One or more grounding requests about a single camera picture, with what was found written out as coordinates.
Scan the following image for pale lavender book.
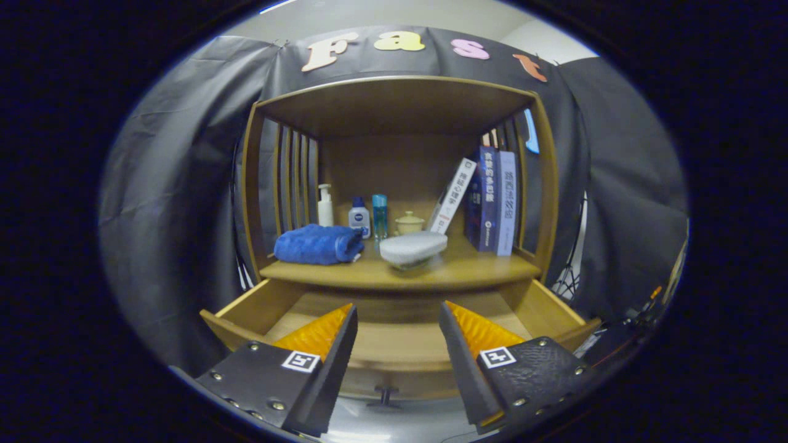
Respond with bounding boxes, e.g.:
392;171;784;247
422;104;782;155
496;151;518;257

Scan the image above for white book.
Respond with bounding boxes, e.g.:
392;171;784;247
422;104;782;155
427;158;478;235

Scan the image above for blue folded towel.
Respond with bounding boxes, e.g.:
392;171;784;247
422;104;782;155
273;224;365;266

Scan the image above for clear blue bottle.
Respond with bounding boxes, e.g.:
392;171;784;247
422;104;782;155
372;194;389;241

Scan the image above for cream lidded teacup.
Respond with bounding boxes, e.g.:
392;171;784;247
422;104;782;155
395;211;425;236

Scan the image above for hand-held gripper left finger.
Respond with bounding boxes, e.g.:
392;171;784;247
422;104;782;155
196;303;359;437

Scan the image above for black backdrop stand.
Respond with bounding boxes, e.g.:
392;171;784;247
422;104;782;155
551;191;589;302
234;142;255;291

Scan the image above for dark blue book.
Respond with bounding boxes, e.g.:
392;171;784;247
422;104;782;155
465;146;498;252

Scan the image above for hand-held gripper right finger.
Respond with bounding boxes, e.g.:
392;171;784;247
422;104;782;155
438;300;597;434

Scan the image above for beige bag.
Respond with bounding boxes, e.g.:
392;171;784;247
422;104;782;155
665;237;690;308

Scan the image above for wooden countertop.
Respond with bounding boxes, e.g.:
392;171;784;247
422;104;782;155
259;234;542;292

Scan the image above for wooden cabinet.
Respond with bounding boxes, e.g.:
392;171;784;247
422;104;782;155
240;75;561;291

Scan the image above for white bottle with blue cap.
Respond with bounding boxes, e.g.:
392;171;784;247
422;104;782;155
348;197;372;239

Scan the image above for wooden drawer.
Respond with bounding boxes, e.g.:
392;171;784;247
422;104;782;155
199;278;603;410

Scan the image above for black backdrop cloth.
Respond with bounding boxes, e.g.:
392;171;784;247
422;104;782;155
98;26;689;376

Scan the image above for dark equipment with orange parts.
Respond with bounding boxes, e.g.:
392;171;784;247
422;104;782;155
576;286;665;370

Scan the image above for white pump bottle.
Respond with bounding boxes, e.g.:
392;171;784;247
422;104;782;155
317;183;335;227

